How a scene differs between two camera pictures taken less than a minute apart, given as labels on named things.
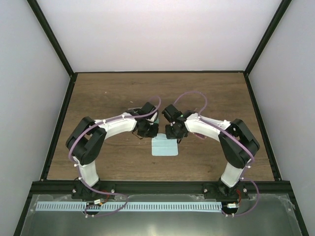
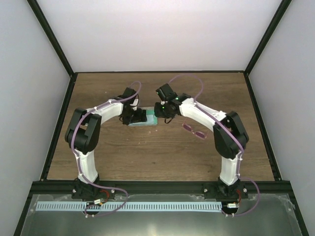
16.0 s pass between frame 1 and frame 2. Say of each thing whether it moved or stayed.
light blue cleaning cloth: moved
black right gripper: moved
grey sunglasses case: stayed
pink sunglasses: stayed
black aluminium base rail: stayed
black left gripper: moved
